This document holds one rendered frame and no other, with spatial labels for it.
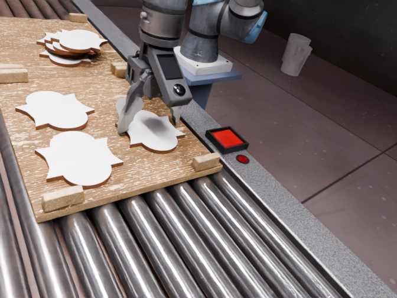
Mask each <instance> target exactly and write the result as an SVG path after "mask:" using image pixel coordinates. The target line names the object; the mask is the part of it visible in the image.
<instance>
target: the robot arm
mask: <svg viewBox="0 0 397 298"><path fill-rule="evenodd" d="M187 4H188V0H143V7H142V12H141V13H140V17H141V25H139V31H138V32H139V33H140V38H141V46H140V51H139V50H138V51H139V53H138V51H137V52H136V54H135V55H128V60H127V67H126V78H125V79H126V81H127V82H128V83H129V84H130V86H131V87H130V88H129V90H128V93H127V95H126V98H119V99H118V100H117V102H116V108H117V111H118V114H119V121H118V134H119V135H121V134H123V133H124V132H126V131H127V130H128V127H129V124H130V123H131V122H132V121H133V120H134V116H135V115H136V114H137V113H138V112H139V111H140V110H141V109H142V108H143V107H144V103H143V101H142V97H143V95H144V94H145V95H146V96H147V98H148V99H149V100H152V98H155V97H163V99H164V102H165V104H166V106H167V107H168V108H170V112H171V113H172V121H173V123H174V125H175V126H176V125H177V124H178V122H179V119H180V115H181V111H182V106H183V105H188V104H189V103H190V102H191V101H192V99H193V97H192V95H191V92H190V90H189V87H188V84H187V82H186V79H185V77H184V75H183V72H182V69H181V67H180V64H179V62H178V60H177V57H176V55H175V52H174V49H173V47H177V46H178V44H179V40H180V36H181V35H182V32H183V26H184V20H185V17H186V9H187ZM263 8H264V4H263V1H262V0H194V2H193V7H192V12H191V18H190V24H189V28H188V33H187V35H186V37H185V39H184V41H183V43H182V44H181V47H180V53H181V54H182V55H183V56H184V57H186V58H188V59H190V60H193V61H197V62H200V63H213V62H216V61H217V58H218V55H219V49H218V36H219V34H221V35H225V36H226V37H230V38H233V39H235V40H239V41H241V42H244V43H248V44H252V43H254V42H255V40H256V39H257V37H258V35H259V33H260V31H261V29H262V27H263V25H264V23H265V20H266V18H267V15H268V13H267V12H265V11H263ZM137 57H139V58H138V59H137ZM128 71H129V74H128Z"/></svg>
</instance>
